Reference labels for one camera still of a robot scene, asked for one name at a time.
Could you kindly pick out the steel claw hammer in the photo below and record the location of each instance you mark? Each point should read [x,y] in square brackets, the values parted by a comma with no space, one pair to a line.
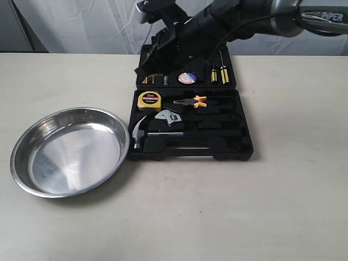
[138,134]

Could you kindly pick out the electrical tape roll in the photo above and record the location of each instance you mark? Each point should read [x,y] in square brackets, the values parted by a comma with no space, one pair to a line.
[187,78]

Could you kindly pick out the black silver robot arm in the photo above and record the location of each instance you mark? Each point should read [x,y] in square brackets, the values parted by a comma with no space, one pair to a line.
[241,20]

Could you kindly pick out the dark vertical post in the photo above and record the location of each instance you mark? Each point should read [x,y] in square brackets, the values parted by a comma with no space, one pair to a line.
[34,42]

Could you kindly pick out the yellow utility knife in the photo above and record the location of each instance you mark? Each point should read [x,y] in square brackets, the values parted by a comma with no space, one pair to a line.
[151,79]

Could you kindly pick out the round steel tray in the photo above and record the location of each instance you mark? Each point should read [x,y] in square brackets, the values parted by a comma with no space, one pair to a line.
[69,152]

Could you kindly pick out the yellow black screwdriver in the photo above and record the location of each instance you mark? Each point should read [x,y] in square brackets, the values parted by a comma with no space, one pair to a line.
[213,74]
[224,71]

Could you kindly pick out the orange handled pliers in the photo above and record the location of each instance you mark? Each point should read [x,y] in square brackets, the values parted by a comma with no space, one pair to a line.
[201,101]

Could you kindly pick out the black plastic tool case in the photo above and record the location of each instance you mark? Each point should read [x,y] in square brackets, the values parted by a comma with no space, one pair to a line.
[218,147]

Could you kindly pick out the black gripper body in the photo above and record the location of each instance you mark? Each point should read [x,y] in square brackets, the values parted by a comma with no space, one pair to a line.
[174,48]

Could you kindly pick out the yellow tape measure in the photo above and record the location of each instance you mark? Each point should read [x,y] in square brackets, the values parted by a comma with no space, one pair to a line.
[149,100]

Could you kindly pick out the adjustable wrench black handle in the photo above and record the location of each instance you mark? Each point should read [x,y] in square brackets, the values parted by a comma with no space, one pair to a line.
[171,117]

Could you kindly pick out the white backdrop curtain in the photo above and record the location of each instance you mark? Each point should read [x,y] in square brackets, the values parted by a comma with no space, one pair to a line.
[112,27]

